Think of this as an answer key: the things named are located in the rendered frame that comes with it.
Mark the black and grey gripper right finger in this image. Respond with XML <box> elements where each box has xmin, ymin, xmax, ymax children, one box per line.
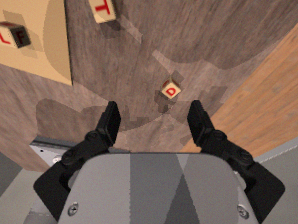
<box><xmin>187</xmin><ymin>100</ymin><xmax>285</xmax><ymax>224</ymax></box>

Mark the tan flat mat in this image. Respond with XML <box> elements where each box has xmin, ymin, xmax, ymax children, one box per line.
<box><xmin>0</xmin><ymin>0</ymin><xmax>73</xmax><ymax>86</ymax></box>

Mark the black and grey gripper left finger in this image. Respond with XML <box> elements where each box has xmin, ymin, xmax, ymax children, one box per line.
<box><xmin>33</xmin><ymin>101</ymin><xmax>121</xmax><ymax>223</ymax></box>

